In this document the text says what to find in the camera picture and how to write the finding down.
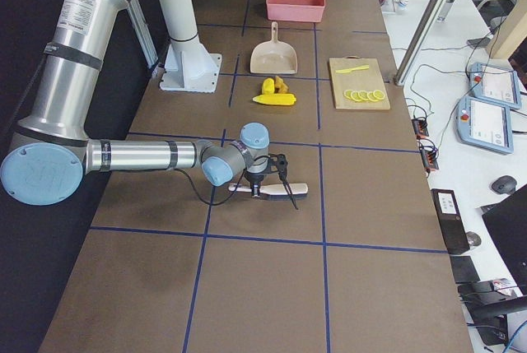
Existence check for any teach pendant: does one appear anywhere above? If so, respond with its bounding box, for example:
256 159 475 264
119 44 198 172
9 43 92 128
456 96 514 155
469 63 522 110

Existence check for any lemon slice five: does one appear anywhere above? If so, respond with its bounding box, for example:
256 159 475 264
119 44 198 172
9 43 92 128
371 90 385 101

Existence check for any yellow toy potato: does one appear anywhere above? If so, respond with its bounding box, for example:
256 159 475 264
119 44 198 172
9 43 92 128
261 77 275 95

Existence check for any black power box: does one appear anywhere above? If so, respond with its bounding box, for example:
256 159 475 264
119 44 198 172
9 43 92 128
431 188 469 255

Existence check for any tan toy ginger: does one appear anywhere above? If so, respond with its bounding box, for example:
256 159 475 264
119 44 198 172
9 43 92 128
274 76 289 94

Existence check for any lemon slice two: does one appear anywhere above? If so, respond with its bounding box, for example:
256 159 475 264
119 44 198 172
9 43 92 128
353 91 362 102

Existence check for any yellow plastic knife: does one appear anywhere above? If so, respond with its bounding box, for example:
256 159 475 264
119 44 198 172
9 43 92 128
335 64 370 74

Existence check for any pink plastic bin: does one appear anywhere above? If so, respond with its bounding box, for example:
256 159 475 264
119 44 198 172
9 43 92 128
266 0 325 23

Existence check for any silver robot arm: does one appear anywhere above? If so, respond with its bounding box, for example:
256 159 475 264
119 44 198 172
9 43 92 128
1 0 269 206

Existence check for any beige hand brush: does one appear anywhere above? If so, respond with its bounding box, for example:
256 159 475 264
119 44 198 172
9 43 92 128
228 183 309 200

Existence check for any aluminium frame post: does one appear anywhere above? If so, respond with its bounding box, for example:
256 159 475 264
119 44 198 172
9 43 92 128
394 0 446 86

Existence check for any black computer mouse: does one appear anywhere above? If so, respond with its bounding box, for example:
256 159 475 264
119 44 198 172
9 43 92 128
491 175 517 195

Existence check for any wooden cutting board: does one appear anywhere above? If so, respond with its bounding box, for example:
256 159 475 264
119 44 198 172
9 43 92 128
329 58 390 110

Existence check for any yellow corn cob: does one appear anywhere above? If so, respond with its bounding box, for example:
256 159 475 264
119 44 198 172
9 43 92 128
252 93 296 106

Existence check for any lemon slice four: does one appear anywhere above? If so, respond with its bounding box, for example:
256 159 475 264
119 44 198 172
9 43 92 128
366 91 380 102

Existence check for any lemon slice three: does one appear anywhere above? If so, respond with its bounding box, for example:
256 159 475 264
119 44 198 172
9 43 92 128
358 91 370 102

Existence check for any black monitor corner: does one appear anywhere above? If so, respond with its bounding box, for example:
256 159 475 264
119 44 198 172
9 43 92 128
483 189 526 293

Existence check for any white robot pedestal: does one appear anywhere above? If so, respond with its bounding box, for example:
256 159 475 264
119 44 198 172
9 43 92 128
159 0 222 93

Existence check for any orange connector block one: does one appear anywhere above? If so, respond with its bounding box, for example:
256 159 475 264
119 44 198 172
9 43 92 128
412 117 429 139

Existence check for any near teach pendant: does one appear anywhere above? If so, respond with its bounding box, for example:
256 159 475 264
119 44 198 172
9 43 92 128
456 96 514 155

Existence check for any orange connector block two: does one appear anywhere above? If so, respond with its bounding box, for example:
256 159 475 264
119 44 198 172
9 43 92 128
419 145 439 173

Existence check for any lemon slice one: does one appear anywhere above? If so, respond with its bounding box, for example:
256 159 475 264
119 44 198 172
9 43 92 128
343 90 354 100

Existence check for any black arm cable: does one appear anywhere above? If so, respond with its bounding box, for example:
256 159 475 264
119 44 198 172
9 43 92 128
180 151 300 211

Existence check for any beige plastic dustpan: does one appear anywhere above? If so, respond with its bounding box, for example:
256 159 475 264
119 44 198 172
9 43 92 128
250 21 298 75

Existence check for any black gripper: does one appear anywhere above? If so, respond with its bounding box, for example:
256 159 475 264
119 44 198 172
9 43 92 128
245 170 265 197

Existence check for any far teach pendant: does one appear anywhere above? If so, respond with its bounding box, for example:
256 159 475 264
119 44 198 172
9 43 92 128
469 63 522 110

